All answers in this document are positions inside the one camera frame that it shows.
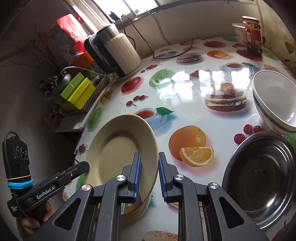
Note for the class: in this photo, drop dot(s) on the grey mouse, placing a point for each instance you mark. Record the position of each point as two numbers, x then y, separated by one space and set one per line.
58 83

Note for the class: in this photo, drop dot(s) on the heart-patterned curtain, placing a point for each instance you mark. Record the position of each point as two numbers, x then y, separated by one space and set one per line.
278 39

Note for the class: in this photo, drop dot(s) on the red-lidded sauce jar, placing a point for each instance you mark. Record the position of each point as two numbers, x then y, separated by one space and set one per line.
253 34

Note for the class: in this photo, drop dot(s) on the striped storage basket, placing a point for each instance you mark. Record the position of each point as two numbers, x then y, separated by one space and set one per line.
102 84

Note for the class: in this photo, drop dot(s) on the white plastic cup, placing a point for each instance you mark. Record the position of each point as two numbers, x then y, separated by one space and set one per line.
240 33

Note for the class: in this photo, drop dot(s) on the green box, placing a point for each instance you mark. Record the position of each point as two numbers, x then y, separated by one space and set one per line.
74 83

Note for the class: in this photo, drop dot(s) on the large white blue-striped bowl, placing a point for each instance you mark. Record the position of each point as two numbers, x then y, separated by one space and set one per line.
274 98

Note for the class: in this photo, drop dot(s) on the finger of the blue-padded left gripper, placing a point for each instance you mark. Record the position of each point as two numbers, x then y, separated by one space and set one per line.
75 171

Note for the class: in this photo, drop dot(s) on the yellow box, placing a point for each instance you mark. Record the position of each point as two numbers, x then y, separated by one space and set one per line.
79 97

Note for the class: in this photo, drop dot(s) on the stainless steel bowl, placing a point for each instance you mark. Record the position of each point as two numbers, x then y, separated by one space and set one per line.
260 177

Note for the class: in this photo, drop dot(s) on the left hand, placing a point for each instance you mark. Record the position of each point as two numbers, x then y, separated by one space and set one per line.
30 224

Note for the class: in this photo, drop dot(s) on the cream electric kettle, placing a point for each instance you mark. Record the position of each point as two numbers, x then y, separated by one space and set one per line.
113 52

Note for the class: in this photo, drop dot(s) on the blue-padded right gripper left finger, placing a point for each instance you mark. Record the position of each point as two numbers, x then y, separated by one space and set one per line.
94 213

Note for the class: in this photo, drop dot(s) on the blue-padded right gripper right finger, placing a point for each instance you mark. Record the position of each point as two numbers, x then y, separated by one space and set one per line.
206 212

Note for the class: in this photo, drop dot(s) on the window frame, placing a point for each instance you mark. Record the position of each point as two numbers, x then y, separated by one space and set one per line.
101 13

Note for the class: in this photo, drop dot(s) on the red packaging bag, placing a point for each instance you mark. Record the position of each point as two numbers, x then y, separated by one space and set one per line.
68 36

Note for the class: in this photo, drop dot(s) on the beige plate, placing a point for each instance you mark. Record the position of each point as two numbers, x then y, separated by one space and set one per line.
114 147
132 212

